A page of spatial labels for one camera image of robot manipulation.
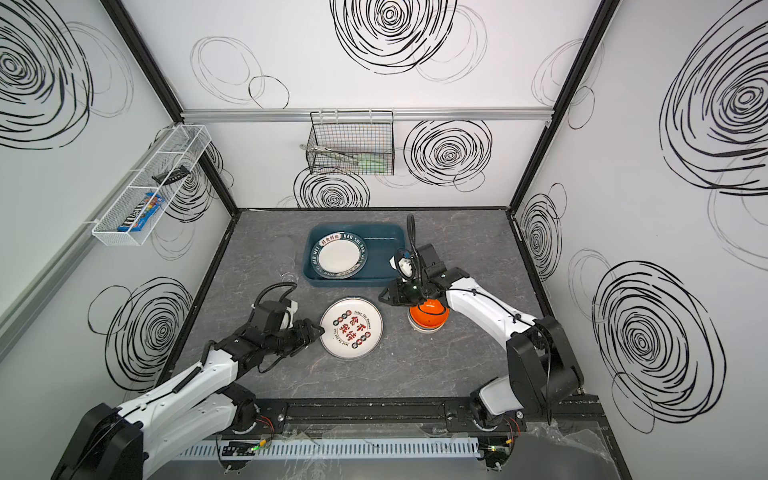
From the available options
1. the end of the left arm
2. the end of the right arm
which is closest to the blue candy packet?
the end of the left arm

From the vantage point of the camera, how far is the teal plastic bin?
101 centimetres

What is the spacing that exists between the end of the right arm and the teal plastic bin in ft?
0.71

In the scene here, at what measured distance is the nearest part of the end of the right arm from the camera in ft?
2.03

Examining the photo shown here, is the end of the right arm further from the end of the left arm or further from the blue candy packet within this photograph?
the blue candy packet
